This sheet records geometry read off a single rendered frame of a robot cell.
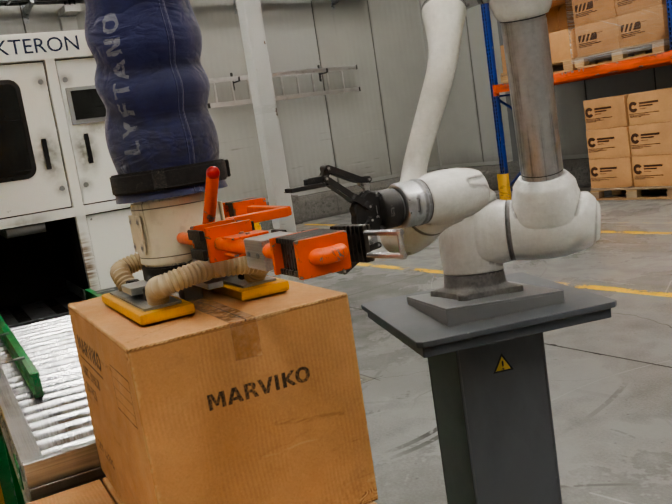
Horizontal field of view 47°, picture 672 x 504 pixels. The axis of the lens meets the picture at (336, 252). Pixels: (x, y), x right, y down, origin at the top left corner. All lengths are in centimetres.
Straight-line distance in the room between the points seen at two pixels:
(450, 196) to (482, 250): 46
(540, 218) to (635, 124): 766
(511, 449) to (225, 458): 90
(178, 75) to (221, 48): 1037
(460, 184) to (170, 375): 65
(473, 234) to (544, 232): 17
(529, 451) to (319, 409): 80
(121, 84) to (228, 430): 65
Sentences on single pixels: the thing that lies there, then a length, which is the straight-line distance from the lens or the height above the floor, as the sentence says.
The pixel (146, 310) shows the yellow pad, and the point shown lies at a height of 97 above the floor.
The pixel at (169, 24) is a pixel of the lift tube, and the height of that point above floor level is 147.
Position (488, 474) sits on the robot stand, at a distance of 202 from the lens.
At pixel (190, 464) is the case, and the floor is 73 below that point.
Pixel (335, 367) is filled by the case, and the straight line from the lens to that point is 139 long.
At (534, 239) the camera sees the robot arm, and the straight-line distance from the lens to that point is 190.
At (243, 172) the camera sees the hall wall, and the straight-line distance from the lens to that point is 1175.
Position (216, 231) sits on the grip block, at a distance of 127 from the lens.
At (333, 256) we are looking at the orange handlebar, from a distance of 95.
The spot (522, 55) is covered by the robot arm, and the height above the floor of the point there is 134.
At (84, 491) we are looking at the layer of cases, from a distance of 184.
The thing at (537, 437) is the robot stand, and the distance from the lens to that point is 205.
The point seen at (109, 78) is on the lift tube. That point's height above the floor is 139.
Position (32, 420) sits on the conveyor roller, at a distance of 248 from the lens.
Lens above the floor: 122
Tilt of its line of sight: 8 degrees down
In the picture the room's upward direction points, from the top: 9 degrees counter-clockwise
